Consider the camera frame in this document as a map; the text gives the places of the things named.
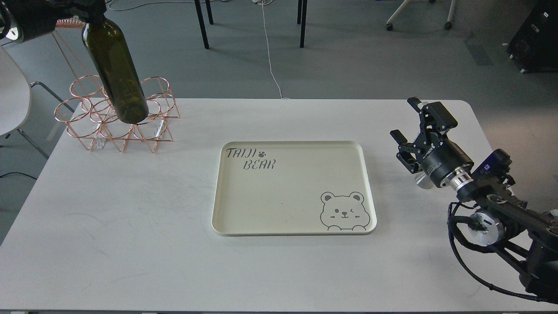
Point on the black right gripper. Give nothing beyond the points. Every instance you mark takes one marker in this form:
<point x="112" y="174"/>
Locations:
<point x="442" y="156"/>

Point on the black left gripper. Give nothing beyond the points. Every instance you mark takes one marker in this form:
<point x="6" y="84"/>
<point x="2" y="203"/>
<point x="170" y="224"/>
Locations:
<point x="24" y="20"/>

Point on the steel double jigger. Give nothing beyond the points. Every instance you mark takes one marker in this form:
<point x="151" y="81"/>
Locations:
<point x="423" y="181"/>

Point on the dark green wine bottle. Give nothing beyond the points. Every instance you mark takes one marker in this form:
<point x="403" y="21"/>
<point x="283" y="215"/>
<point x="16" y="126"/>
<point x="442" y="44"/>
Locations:
<point x="108" y="49"/>

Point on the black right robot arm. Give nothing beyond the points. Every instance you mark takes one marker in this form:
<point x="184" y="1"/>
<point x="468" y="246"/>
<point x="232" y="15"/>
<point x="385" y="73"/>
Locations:
<point x="487" y="217"/>

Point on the white chair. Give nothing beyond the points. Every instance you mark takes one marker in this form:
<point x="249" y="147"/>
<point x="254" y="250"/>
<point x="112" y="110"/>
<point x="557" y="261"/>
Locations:
<point x="15" y="98"/>

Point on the white office chair base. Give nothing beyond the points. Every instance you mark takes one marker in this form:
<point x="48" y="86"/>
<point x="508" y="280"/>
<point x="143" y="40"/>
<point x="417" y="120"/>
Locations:
<point x="413" y="15"/>

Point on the black equipment case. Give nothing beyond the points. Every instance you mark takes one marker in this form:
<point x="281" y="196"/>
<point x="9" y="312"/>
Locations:
<point x="535" y="46"/>

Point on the cream bear serving tray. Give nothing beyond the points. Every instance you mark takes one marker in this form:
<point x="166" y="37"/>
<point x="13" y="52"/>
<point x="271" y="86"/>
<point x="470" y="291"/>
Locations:
<point x="293" y="188"/>

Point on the copper wire wine rack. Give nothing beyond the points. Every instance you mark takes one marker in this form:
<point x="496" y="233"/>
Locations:
<point x="89" y="117"/>

